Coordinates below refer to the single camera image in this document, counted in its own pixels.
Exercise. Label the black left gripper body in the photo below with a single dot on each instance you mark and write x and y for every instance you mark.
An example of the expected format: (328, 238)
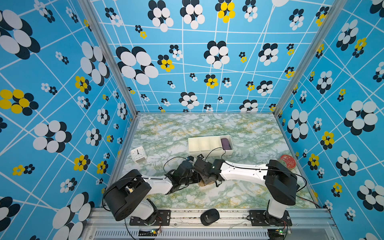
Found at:
(192, 178)

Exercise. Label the purple rolled sock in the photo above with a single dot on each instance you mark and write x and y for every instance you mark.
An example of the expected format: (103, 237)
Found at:
(226, 145)

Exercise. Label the black computer mouse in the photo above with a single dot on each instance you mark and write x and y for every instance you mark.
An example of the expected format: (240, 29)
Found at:
(209, 217)

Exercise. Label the right green circuit board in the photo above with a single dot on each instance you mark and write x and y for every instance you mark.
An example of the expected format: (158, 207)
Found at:
(278, 234)

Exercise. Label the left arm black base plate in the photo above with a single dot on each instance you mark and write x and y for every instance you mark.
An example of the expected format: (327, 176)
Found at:
(158, 218)

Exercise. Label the left green circuit board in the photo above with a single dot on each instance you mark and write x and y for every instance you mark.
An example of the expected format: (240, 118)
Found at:
(149, 233)

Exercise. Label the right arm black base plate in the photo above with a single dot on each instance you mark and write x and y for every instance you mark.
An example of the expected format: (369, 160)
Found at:
(261, 218)

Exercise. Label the white square alarm clock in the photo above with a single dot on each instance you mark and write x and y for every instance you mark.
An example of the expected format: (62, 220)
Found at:
(138, 154)

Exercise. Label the white compartment organizer tray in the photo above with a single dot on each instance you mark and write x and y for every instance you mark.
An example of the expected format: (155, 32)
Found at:
(210, 145)

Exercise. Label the round red lid tin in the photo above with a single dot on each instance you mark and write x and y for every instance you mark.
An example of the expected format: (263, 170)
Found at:
(288, 161)

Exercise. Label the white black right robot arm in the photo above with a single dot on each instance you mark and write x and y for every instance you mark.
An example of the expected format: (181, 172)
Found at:
(280, 181)

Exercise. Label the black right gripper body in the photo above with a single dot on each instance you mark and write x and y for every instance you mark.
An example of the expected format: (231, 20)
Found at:
(205, 180)

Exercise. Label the aluminium front rail frame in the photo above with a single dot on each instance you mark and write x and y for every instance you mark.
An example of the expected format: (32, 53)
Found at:
(185, 224)

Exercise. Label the beige argyle sock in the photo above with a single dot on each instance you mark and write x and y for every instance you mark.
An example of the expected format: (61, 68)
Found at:
(206, 182)

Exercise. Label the green circuit board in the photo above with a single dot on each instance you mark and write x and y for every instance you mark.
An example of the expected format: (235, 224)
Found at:
(278, 234)
(149, 233)

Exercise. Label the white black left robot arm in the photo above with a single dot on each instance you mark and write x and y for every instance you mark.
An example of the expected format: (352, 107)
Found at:
(128, 196)

